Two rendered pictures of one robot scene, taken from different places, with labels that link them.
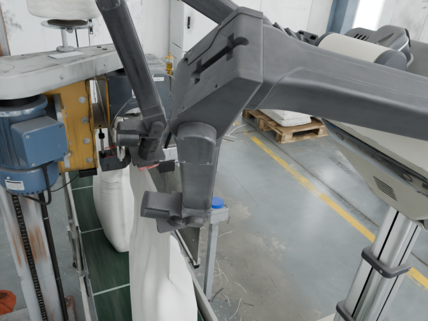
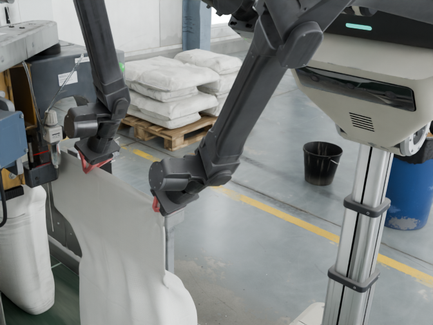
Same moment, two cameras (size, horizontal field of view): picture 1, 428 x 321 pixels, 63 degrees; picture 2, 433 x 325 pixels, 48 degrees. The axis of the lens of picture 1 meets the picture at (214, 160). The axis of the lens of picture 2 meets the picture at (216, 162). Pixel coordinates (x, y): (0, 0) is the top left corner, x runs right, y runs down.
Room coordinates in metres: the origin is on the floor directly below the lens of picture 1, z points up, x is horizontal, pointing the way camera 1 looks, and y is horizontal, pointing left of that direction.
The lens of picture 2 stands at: (-0.21, 0.35, 1.61)
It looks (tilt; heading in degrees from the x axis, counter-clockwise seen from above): 24 degrees down; 338
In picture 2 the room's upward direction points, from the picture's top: 2 degrees clockwise
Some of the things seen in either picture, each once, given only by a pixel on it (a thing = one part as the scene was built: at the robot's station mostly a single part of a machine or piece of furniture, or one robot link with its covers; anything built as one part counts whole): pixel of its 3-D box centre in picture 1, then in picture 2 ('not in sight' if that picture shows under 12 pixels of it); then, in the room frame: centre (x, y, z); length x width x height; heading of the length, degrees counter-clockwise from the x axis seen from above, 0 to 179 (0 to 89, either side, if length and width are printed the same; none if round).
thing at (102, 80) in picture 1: (94, 92); (2, 88); (1.12, 0.42, 1.26); 0.22 x 0.05 x 0.16; 28
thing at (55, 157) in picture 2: (120, 149); (54, 153); (1.01, 0.31, 1.11); 0.03 x 0.03 x 0.06
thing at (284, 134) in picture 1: (300, 117); (185, 116); (4.09, -1.02, 0.07); 1.20 x 0.82 x 0.14; 120
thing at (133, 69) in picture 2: not in sight; (147, 68); (4.11, -0.67, 0.56); 0.66 x 0.43 x 0.15; 115
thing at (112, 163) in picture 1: (111, 159); (37, 171); (1.06, 0.36, 1.04); 0.08 x 0.06 x 0.05; 118
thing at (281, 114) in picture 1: (295, 107); (179, 102); (3.76, -0.86, 0.32); 0.66 x 0.43 x 0.15; 119
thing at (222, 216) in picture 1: (215, 209); (167, 212); (1.12, -0.02, 0.81); 0.08 x 0.08 x 0.06; 28
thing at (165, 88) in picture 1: (135, 97); (46, 90); (1.23, 0.31, 1.21); 0.30 x 0.25 x 0.30; 28
